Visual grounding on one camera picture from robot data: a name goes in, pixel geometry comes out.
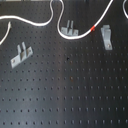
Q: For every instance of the grey middle cable clip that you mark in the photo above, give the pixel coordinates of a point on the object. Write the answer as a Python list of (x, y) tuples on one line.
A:
[(69, 30)]

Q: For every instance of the grey cable clip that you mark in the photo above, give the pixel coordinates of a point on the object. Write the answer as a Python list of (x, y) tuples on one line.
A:
[(69, 30), (106, 35), (23, 54)]

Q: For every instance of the grey left cable clip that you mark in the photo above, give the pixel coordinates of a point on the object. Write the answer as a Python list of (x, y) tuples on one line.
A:
[(23, 54)]

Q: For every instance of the grey right cable clip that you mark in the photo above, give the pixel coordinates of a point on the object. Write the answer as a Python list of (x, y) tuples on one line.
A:
[(106, 35)]

